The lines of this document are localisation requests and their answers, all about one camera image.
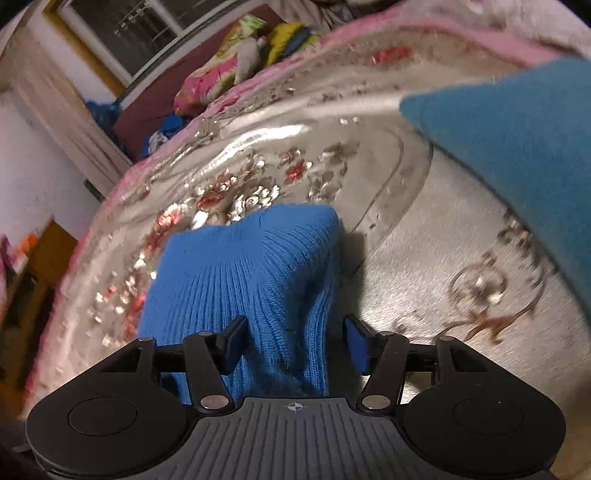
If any teal folded garment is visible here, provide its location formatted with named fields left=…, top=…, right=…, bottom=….
left=400, top=57, right=590, bottom=311

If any maroon sofa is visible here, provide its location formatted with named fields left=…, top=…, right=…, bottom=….
left=112, top=4, right=283, bottom=162

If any pink floral folded quilt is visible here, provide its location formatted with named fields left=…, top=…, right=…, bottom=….
left=173, top=14, right=267, bottom=117

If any blue crumpled cloth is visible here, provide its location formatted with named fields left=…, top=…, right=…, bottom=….
left=139, top=112, right=189, bottom=160

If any window with bars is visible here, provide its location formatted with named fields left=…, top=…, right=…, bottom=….
left=43, top=1, right=243, bottom=97

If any yellow green folded clothes stack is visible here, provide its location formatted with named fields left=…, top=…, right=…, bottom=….
left=263, top=22, right=321, bottom=67

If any beige curtain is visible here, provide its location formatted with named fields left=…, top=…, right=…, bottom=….
left=1, top=28, right=131, bottom=196

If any silver floral bedspread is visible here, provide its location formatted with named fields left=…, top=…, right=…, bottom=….
left=22, top=0, right=591, bottom=480

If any wooden bedside cabinet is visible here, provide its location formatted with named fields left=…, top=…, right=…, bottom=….
left=1, top=220, right=77, bottom=391

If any blue striped knit sweater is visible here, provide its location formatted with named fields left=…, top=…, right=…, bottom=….
left=138, top=204, right=341, bottom=401

